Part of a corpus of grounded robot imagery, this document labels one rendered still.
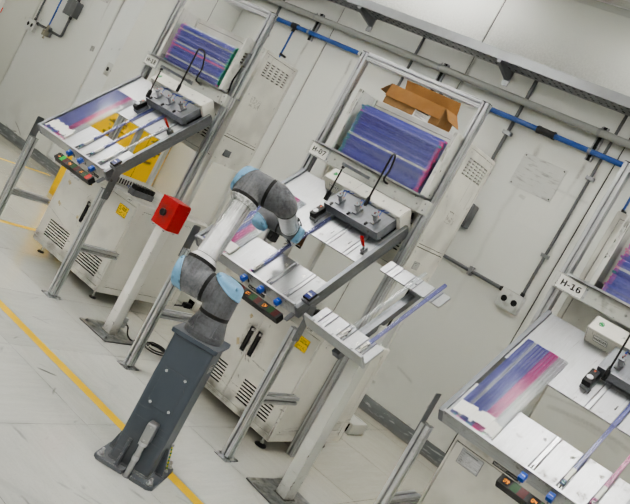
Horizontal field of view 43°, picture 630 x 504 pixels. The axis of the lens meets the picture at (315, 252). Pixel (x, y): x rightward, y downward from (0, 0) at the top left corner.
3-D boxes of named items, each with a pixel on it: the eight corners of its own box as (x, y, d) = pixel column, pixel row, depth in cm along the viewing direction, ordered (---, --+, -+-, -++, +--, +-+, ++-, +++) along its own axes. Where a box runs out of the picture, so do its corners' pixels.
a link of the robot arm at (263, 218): (272, 230, 330) (286, 210, 335) (249, 217, 332) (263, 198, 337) (271, 238, 337) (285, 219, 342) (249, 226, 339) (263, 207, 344)
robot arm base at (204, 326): (214, 349, 279) (228, 325, 278) (178, 328, 281) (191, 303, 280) (226, 343, 294) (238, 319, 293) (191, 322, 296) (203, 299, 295)
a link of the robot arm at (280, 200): (304, 190, 292) (308, 228, 339) (278, 176, 294) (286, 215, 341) (287, 216, 290) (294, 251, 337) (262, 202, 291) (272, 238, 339)
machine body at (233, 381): (261, 453, 366) (325, 337, 360) (169, 372, 405) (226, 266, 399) (333, 451, 420) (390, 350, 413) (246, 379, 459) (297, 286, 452)
